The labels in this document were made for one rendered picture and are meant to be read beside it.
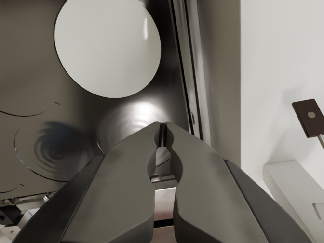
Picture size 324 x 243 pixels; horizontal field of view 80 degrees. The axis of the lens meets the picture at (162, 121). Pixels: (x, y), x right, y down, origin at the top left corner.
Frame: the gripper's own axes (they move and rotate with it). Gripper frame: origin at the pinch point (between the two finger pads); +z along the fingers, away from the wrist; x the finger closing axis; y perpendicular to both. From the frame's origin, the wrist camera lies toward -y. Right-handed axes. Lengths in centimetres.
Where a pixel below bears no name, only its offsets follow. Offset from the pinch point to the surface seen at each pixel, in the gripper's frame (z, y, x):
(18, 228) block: 8.1, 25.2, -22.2
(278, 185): 0.1, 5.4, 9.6
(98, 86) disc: 9.0, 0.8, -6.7
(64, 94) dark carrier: 9.0, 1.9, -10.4
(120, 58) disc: 9.0, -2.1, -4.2
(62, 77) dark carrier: 9.0, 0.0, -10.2
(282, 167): 1.9, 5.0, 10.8
